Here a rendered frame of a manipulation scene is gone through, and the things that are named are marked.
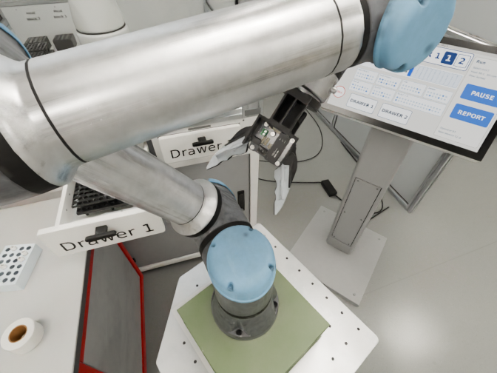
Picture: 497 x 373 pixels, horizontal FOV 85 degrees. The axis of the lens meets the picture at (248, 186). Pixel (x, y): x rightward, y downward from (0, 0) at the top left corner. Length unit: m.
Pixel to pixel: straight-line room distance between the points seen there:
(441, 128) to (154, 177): 0.87
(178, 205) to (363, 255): 1.46
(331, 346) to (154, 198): 0.55
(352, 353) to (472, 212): 1.80
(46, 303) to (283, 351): 0.63
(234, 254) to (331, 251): 1.31
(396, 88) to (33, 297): 1.24
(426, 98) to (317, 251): 1.03
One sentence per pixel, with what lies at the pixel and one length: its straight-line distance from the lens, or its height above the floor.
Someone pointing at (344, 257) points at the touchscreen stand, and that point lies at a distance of 1.74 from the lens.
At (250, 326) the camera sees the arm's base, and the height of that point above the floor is 0.92.
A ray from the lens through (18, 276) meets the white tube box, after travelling 0.98.
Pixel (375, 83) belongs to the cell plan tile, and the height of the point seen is 1.06.
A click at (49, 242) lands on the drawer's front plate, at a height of 0.89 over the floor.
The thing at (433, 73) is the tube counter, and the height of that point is 1.12.
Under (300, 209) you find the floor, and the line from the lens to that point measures 1.93.
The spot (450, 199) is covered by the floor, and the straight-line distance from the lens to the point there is 2.43.
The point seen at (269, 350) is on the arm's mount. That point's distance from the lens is 0.65.
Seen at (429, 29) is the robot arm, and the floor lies 1.42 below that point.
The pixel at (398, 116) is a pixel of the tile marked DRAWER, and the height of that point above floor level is 1.00.
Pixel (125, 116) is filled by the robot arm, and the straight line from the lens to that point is 0.20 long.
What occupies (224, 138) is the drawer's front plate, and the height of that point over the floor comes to 0.89.
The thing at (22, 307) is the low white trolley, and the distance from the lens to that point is 0.98.
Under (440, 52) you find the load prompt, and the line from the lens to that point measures 1.10.
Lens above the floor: 1.50
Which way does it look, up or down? 47 degrees down
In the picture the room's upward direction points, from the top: straight up
